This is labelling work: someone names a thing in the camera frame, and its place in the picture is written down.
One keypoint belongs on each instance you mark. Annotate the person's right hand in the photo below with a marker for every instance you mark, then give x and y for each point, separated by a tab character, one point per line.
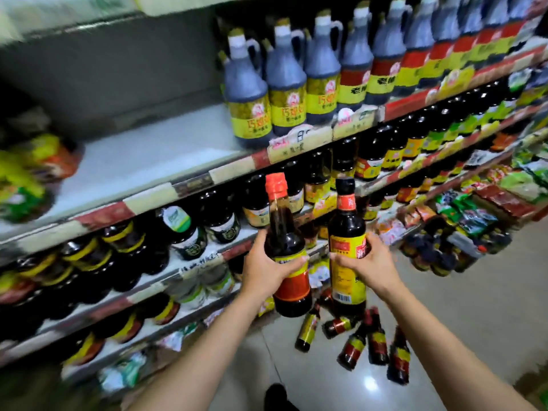
376	269

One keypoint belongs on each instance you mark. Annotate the person's left hand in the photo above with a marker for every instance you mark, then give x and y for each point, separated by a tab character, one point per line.
261	273

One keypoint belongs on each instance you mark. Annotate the red-cap soy sauce bottle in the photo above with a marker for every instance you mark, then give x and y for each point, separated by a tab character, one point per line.
284	235

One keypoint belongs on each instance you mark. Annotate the yellow label soy sauce bottle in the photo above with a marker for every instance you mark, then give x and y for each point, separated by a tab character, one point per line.
347	218

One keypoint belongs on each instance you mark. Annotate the soy sauce bottles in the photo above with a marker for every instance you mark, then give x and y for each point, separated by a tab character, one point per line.
376	342

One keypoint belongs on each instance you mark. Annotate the person's left forearm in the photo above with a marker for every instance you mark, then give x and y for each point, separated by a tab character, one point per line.
192	368

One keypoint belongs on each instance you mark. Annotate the person's black trousers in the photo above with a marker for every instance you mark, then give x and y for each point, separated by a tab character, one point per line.
276	398

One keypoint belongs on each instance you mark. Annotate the row of seasoning sachets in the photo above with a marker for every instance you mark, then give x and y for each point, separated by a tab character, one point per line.
319	273

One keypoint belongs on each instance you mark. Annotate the handwritten white price tag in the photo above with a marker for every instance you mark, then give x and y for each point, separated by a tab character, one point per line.
201	264

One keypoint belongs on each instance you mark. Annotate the row of large dark bottles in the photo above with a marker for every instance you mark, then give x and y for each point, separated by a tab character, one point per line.
218	214

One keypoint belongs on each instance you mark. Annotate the row of short sauce jars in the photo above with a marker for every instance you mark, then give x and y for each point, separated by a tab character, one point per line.
162	310

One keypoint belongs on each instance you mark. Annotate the small cloud shaped price sign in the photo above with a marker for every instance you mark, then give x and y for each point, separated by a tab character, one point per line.
355	121
299	141

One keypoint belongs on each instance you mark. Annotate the row of olive label bottles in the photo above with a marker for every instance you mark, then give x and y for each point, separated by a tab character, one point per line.
282	81

